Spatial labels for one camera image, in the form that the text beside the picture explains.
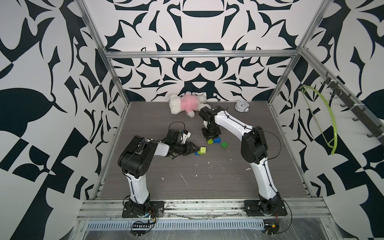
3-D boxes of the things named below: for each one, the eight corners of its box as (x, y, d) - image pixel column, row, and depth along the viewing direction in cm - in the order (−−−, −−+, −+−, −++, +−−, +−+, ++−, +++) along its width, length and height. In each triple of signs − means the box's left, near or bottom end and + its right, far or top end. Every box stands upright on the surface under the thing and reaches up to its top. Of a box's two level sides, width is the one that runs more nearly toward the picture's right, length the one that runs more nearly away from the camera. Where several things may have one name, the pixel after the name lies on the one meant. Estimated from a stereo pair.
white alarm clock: (236, 112, 115) (237, 109, 113) (234, 103, 121) (235, 100, 118) (248, 112, 115) (250, 109, 113) (246, 103, 121) (247, 100, 118)
